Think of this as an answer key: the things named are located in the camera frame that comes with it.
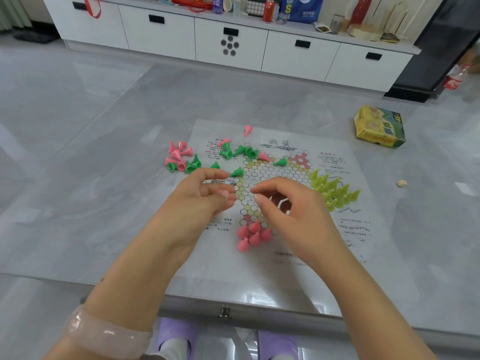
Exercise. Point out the checkers board sheet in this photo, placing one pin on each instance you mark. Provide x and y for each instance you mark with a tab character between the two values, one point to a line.
217	273

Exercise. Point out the yellow green cardboard box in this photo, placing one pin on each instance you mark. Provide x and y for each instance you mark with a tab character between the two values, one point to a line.
378	127

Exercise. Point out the white paper cup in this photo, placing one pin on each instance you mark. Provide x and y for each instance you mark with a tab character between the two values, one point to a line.
227	5

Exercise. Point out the black glass cabinet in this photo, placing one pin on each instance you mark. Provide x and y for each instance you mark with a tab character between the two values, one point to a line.
435	48

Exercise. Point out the person's left forearm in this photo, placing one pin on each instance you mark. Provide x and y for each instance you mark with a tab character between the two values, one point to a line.
127	284

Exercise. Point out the black white checkered box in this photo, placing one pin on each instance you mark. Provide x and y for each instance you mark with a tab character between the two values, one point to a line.
255	7

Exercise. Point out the white TV cabinet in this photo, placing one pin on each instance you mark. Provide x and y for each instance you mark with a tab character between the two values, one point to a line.
161	37

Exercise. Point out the round wooden box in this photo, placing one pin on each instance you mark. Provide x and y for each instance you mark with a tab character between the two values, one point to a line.
364	32

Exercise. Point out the red soda can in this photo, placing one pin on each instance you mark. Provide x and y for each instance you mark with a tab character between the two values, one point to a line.
268	11

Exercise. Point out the small glass jar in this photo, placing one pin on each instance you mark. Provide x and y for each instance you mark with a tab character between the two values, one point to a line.
282	18

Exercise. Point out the red fabric bag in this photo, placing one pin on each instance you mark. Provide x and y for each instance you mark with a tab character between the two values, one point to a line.
98	7

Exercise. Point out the pile of mixed cone pieces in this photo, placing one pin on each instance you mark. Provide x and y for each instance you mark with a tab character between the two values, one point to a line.
187	164

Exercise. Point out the person's right hand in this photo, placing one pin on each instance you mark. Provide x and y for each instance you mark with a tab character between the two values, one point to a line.
303	228

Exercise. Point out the red-label cola bottle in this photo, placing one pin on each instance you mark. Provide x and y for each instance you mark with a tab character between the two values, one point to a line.
453	82

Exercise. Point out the red vase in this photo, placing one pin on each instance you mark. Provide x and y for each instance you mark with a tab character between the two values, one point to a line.
360	10

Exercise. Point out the black floor mat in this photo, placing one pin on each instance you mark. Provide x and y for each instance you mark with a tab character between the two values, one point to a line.
35	36

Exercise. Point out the purple slipper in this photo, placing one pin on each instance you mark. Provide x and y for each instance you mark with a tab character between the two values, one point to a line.
180	329
275	343

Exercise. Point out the yellow-green cone game pieces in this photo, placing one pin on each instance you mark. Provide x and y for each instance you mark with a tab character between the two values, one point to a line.
333	191

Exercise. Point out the white sock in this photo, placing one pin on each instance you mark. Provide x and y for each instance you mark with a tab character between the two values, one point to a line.
172	350

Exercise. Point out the person's left hand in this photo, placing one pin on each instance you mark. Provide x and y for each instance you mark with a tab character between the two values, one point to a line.
187	213

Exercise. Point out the blue tote bag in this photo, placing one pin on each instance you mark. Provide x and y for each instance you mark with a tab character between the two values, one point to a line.
303	11

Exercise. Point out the person's right forearm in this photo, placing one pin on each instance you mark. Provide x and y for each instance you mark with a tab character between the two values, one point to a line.
375	318

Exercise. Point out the blue-label water bottle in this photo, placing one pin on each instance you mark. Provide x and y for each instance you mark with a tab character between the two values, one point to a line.
218	4

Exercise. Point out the red folded umbrella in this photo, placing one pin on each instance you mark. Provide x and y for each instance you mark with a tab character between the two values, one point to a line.
191	3

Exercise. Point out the glass cup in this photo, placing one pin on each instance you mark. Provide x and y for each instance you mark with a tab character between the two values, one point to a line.
336	24

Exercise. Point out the small beige bead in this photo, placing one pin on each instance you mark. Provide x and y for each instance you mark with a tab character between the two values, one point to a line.
401	183

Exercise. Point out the metal drawer knob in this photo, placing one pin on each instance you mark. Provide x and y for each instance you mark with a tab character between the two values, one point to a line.
225	313

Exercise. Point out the grey-green curtain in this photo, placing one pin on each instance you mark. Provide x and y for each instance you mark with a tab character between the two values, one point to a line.
13	13

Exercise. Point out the open snack bag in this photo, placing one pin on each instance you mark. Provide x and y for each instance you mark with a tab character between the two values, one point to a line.
323	27

